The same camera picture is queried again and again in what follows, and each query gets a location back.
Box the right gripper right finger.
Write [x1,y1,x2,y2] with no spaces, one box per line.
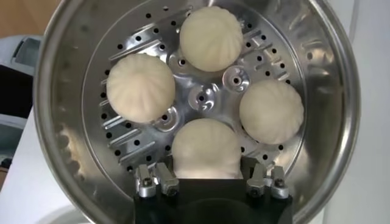
[242,155,290,200]

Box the grey robot torso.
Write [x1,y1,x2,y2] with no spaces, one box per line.
[0,35,43,171]

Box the white steamed baozi bun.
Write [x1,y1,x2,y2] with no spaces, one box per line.
[105,53,177,124]
[171,117,244,180]
[179,5,244,73]
[239,79,305,145]

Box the perforated steel steamer basket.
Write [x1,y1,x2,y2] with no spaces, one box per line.
[32,0,362,224]

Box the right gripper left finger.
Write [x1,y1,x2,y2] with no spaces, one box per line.
[135,155,180,199]

